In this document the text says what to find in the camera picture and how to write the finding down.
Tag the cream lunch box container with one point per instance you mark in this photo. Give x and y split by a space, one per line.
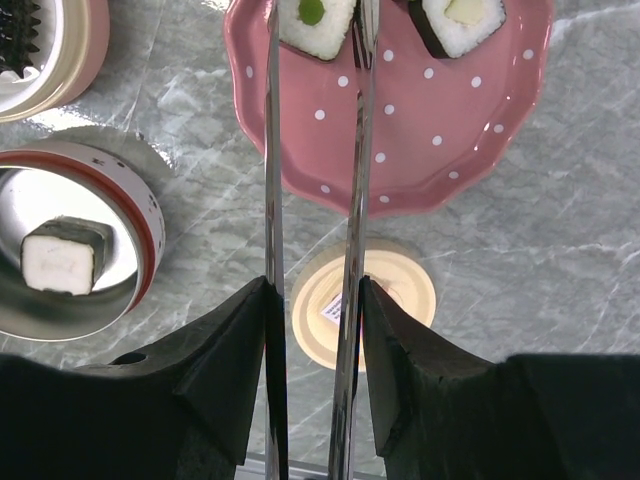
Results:
73 39

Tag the sushi roll green centre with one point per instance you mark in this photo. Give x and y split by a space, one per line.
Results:
316 27

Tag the steel lunch box container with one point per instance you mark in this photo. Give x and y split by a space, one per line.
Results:
50 178

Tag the black spiky food piece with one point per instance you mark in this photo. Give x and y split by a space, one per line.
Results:
18 30

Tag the pink polka dot plate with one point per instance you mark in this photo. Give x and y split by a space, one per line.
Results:
439 125

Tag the right cream lid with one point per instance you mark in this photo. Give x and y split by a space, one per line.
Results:
316 295

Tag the sushi roll red centre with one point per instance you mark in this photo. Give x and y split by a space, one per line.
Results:
66 255

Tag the sushi roll pale centre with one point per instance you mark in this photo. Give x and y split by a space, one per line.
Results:
452 29

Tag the metal tongs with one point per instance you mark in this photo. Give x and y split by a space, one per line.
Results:
365 26

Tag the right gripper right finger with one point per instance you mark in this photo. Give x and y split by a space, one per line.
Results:
440 412

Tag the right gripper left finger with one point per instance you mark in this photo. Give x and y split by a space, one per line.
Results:
178 408

